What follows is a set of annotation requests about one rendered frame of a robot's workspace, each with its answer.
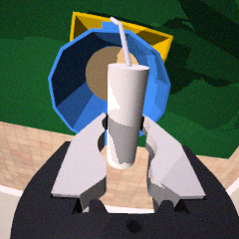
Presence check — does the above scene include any yellow square tray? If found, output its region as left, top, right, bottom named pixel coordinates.
left=70, top=12, right=173, bottom=64

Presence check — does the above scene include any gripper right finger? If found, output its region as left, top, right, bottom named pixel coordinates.
left=140, top=115, right=239, bottom=239

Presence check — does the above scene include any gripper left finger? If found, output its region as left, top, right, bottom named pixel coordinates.
left=10, top=113, right=108, bottom=239

